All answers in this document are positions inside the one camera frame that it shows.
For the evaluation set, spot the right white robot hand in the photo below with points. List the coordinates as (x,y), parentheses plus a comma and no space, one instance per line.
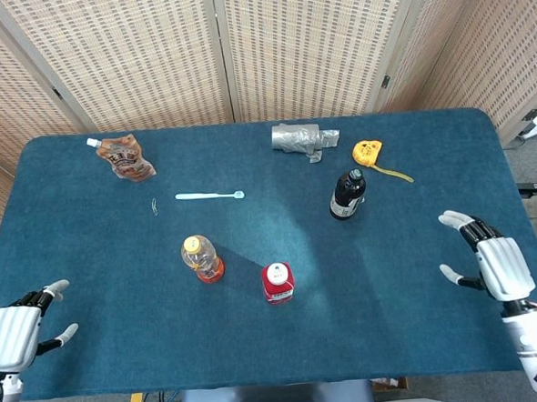
(505,268)

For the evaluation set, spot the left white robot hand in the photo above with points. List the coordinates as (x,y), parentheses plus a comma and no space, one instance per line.
(10,333)

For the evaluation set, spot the dark brown bottle black cap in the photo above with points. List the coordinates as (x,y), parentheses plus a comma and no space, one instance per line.
(346,196)

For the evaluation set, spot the orange drink bottle yellow cap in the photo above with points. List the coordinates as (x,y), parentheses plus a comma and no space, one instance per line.
(204,262)

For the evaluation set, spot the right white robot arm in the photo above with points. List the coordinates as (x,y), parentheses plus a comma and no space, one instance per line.
(530,344)

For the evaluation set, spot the yellow tape measure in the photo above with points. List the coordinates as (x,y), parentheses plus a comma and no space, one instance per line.
(366,151)

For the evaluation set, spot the small metal clip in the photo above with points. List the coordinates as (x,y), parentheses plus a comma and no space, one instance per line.
(153,203)

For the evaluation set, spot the brown spouted food pouch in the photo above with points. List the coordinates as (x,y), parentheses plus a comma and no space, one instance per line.
(127,159)

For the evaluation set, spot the black screen hinge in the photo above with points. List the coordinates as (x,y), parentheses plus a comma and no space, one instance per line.
(385,82)
(56,92)

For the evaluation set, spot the red juice bottle white cap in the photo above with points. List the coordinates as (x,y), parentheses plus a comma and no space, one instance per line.
(278,287)

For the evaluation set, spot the light blue toothbrush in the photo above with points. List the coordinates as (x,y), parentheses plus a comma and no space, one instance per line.
(204,196)

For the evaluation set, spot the blue felt table cover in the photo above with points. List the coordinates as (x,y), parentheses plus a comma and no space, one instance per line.
(277,346)

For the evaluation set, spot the grey trash bag roll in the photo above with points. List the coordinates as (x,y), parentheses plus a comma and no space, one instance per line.
(292,138)

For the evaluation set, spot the grey robot torso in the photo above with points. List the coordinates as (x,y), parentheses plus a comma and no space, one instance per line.
(276,401)

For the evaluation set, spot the woven folding screen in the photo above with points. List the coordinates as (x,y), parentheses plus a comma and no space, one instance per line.
(150,58)

